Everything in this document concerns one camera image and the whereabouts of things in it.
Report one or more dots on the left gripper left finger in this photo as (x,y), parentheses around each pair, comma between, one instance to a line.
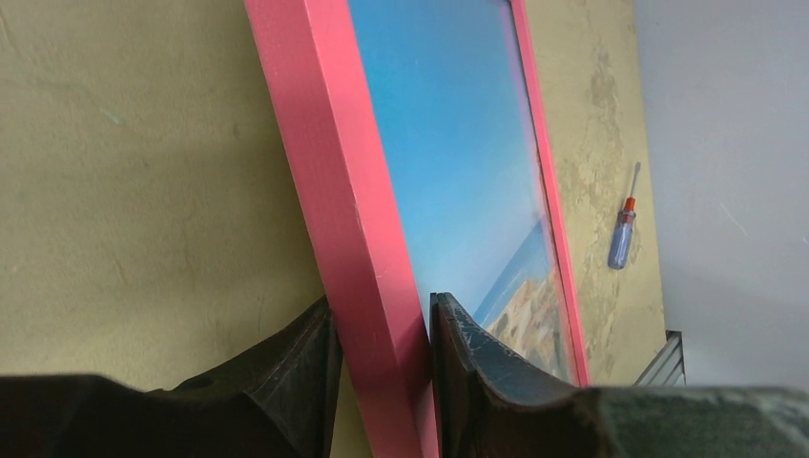
(278,398)

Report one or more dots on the aluminium extrusion rail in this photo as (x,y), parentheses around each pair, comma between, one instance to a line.
(667,368)

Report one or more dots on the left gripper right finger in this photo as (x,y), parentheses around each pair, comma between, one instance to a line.
(491,402)

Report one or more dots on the beach landscape photo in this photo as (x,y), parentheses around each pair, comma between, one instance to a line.
(451,102)

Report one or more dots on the blue red screwdriver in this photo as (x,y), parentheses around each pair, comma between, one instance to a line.
(623,229)

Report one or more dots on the pink picture frame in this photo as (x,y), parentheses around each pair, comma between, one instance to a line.
(314,71)

